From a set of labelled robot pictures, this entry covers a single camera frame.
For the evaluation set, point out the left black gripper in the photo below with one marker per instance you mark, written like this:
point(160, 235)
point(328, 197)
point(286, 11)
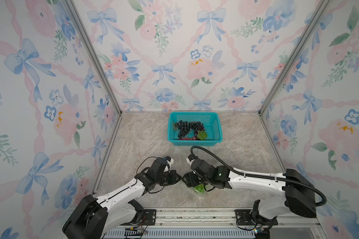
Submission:
point(173, 179)

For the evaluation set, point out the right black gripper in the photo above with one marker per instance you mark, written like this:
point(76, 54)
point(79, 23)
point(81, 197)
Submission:
point(194, 178)

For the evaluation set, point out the green grape bunch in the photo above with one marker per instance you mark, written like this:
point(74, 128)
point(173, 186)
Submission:
point(200, 189)

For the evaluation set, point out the clear plastic clamshell container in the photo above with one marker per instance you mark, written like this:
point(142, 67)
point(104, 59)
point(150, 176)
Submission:
point(198, 194)

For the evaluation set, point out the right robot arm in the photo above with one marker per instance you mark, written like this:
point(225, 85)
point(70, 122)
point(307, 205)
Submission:
point(292, 193)

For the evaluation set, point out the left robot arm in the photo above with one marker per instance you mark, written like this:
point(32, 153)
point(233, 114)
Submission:
point(94, 217)

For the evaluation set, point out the red grape bunch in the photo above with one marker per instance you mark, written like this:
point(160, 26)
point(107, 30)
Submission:
point(189, 138)

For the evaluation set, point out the green grape leaf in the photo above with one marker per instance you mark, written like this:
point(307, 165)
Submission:
point(202, 135)

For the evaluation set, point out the dark purple grape bunch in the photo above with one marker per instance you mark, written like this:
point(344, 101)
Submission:
point(188, 128)

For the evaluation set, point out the teal plastic basket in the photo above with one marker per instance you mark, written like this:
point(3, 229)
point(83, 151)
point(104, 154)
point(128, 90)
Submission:
point(211, 124)

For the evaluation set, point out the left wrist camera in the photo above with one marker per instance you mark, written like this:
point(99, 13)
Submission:
point(169, 163)

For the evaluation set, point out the aluminium front rail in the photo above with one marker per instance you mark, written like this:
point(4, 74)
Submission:
point(216, 224)

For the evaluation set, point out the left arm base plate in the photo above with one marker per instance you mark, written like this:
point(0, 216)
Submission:
point(146, 217)

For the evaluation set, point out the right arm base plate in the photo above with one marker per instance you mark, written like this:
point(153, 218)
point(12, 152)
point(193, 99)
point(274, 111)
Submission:
point(244, 218)

